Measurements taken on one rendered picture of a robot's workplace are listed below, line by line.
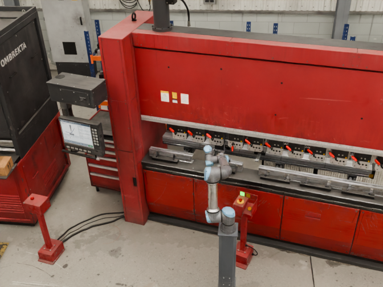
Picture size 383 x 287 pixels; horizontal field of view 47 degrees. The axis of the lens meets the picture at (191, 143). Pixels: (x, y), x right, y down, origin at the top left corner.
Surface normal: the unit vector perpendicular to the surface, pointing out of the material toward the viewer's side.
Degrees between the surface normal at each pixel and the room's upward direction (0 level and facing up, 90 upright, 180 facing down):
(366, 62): 90
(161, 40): 90
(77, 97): 90
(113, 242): 0
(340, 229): 90
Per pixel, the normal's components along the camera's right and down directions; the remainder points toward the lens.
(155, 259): -0.03, -0.84
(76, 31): -0.13, 0.55
